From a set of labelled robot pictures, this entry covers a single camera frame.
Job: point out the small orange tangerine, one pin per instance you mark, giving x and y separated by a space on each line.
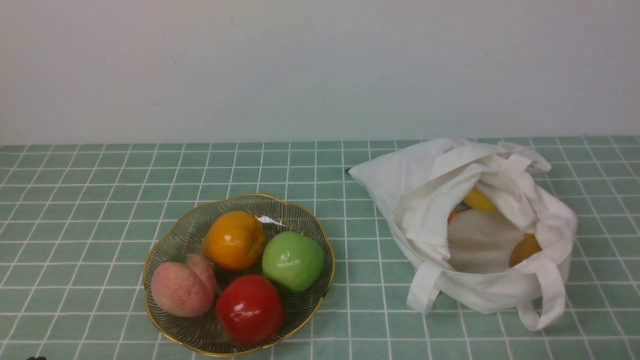
451 217

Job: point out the yellow orange mango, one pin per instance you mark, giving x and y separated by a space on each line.
476 200

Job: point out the white cloth tote bag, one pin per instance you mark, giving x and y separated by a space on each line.
416 188

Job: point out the orange persimmon fruit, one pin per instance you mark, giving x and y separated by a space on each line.
235 241

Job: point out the gold-rimmed glass fruit bowl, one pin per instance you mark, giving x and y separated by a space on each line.
206 334

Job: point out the brown kiwi fruit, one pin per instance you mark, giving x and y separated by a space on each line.
526 248

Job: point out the green apple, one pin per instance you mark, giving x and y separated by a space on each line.
293 261

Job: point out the red apple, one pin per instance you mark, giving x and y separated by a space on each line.
250 310

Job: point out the pink peach with leaf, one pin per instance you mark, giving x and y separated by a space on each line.
184 285

